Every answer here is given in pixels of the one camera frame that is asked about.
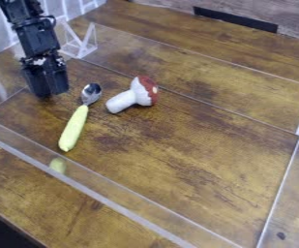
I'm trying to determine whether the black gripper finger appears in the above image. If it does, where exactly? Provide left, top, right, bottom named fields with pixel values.
left=22, top=62, right=69, bottom=97

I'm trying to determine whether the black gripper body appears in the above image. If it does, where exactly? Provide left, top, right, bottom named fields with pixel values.
left=14, top=16, right=65, bottom=71

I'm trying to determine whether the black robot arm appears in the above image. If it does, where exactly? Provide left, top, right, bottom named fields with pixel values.
left=0, top=0, right=69, bottom=98

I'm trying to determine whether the red white toy mushroom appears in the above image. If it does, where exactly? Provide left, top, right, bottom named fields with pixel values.
left=107, top=76, right=158, bottom=113

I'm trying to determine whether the black strip on table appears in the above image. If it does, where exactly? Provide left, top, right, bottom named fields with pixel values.
left=193, top=6, right=278, bottom=33

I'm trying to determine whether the clear acrylic enclosure wall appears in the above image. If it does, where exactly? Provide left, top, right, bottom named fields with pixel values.
left=0, top=23, right=299, bottom=248

